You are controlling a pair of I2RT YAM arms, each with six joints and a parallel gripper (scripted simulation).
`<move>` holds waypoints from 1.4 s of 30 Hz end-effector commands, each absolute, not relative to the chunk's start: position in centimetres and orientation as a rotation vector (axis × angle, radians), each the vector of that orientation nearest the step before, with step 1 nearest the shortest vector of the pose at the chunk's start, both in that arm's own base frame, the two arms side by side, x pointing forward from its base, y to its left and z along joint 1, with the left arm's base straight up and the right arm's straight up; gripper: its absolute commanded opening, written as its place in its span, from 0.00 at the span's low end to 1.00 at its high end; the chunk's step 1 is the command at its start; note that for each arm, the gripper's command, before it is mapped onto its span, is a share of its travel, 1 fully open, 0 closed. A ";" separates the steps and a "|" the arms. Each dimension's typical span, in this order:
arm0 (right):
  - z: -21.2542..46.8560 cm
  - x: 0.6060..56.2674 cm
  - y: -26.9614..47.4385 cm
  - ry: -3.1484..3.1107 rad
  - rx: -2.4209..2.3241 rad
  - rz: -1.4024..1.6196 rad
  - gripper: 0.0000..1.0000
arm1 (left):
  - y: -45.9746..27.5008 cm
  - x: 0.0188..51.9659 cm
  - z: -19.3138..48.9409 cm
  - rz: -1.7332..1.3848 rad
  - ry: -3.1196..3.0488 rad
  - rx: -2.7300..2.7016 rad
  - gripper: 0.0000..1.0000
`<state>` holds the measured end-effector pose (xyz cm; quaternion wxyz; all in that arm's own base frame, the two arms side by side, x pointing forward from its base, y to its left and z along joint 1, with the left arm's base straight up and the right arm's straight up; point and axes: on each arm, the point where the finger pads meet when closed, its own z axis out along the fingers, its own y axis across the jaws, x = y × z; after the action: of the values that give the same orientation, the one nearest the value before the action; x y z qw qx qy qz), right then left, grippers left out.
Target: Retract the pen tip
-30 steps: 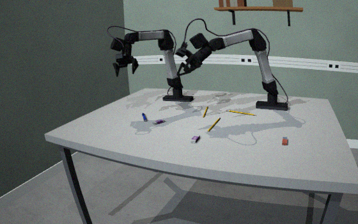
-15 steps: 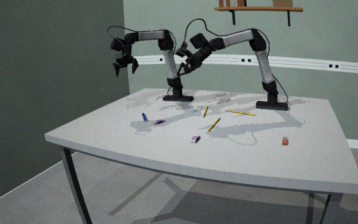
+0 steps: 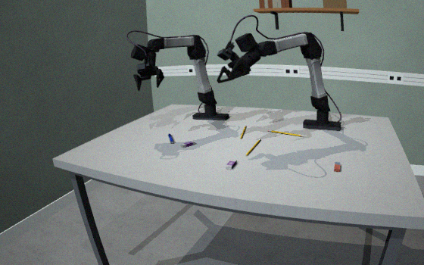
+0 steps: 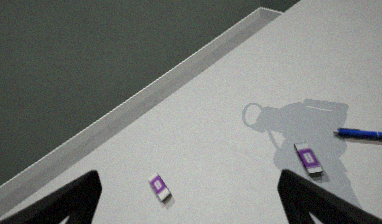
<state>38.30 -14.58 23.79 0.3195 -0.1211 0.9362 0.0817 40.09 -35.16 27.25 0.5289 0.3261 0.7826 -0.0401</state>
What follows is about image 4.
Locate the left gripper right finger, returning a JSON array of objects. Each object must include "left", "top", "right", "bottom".
[{"left": 277, "top": 169, "right": 382, "bottom": 224}]

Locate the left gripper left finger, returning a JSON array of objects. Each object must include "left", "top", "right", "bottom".
[{"left": 0, "top": 170, "right": 102, "bottom": 224}]

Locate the blue ballpoint pen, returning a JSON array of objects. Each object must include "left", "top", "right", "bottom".
[{"left": 333, "top": 128, "right": 382, "bottom": 139}]

